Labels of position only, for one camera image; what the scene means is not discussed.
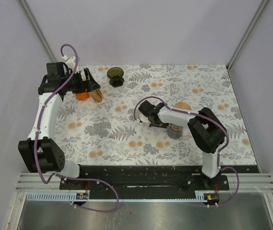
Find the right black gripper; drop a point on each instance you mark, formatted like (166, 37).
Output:
(163, 125)

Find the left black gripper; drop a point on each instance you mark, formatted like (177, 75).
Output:
(87, 86)

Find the glass coffee carafe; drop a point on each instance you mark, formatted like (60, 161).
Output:
(174, 131)

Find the brown paper coffee filter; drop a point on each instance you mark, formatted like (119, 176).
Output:
(182, 105)

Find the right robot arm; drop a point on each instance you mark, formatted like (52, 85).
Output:
(209, 135)

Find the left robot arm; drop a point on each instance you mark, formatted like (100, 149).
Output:
(39, 151)

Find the brown coffee filter stack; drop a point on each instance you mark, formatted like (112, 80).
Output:
(97, 96)

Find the dark green dripper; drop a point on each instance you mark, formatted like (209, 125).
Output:
(115, 75)

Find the glass of orange liquid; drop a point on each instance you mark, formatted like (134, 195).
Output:
(82, 96)

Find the floral tablecloth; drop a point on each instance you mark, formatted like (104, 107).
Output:
(109, 133)

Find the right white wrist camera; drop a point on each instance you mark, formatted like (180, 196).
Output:
(144, 119)

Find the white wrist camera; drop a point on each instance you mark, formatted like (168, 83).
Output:
(70, 61)
(144, 119)

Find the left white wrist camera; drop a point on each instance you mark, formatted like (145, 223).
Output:
(70, 61)

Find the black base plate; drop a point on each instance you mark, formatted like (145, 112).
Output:
(190, 177)

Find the white slotted cable duct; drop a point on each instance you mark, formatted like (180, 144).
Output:
(77, 197)

